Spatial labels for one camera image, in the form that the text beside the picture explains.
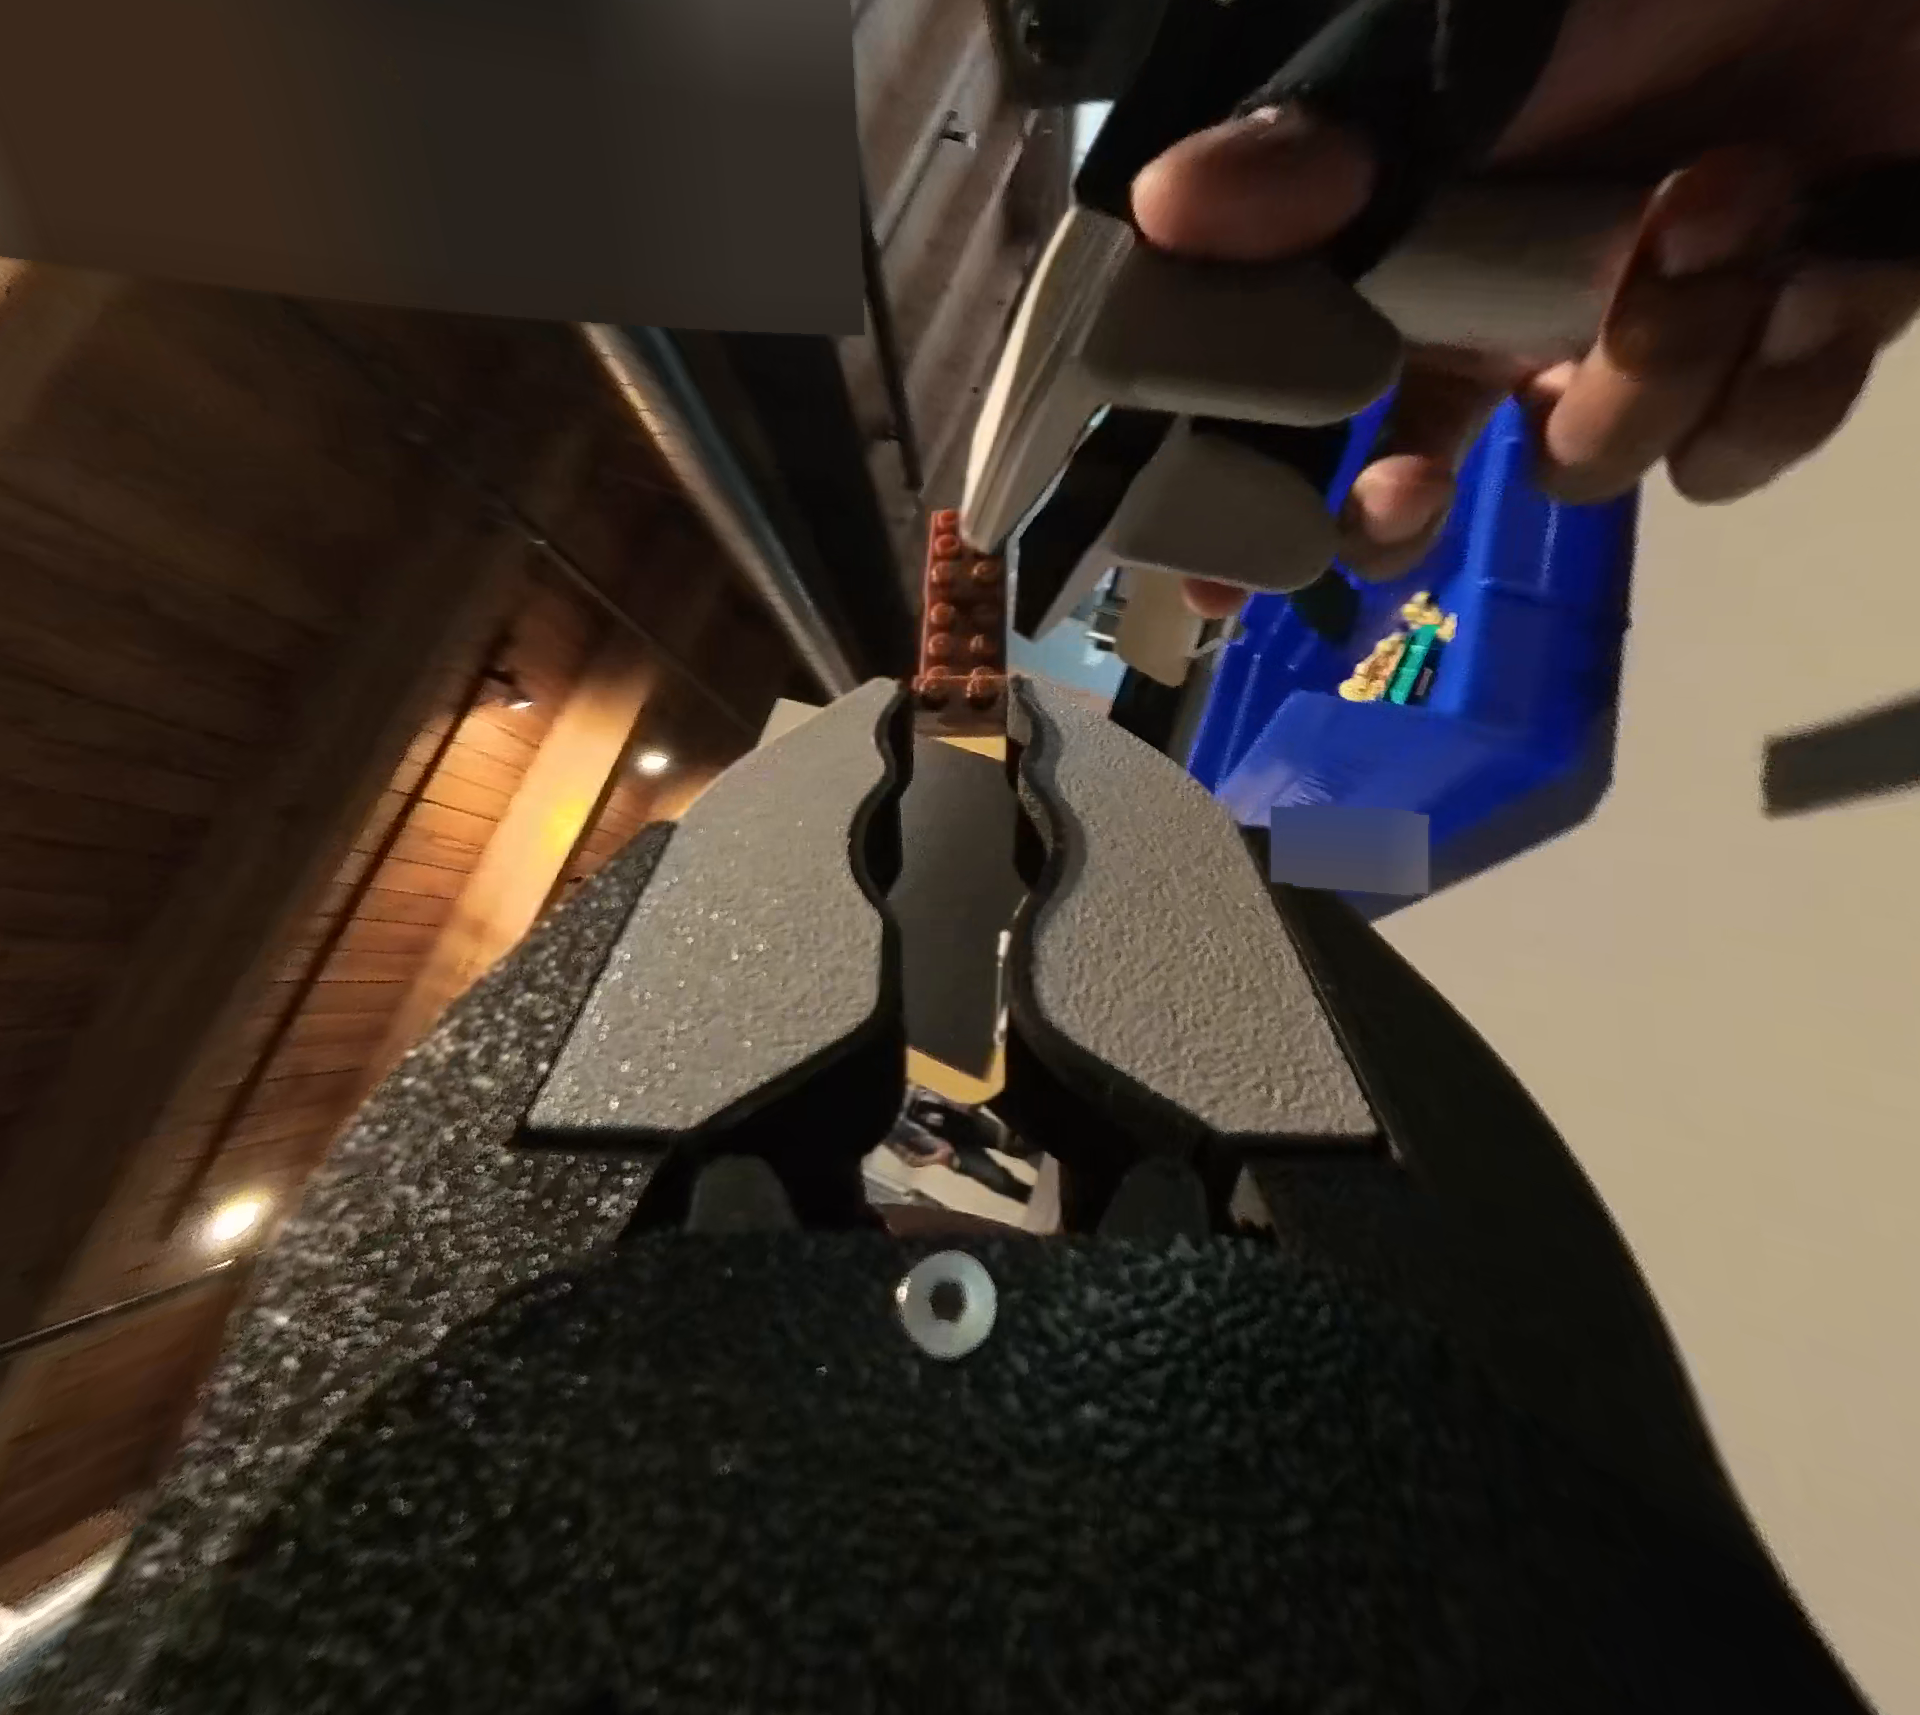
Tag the dark wooden cabinet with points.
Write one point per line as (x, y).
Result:
(930, 20)

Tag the black table with wooden edge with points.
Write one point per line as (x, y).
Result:
(945, 919)

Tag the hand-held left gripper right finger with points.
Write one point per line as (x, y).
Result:
(1200, 965)

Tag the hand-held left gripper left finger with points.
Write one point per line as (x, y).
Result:
(721, 965)

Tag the orange brick assembly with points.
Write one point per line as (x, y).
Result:
(960, 635)

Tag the grey desk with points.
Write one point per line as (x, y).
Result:
(1725, 1145)

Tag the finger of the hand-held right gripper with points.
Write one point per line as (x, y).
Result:
(1200, 507)
(1034, 394)

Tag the ceiling spotlight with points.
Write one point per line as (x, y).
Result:
(241, 1219)
(650, 761)

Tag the gold green toy piece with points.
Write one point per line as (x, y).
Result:
(1389, 671)

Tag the grey ceiling pipe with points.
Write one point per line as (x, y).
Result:
(721, 470)

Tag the person's right hand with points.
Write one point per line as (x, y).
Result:
(1770, 94)

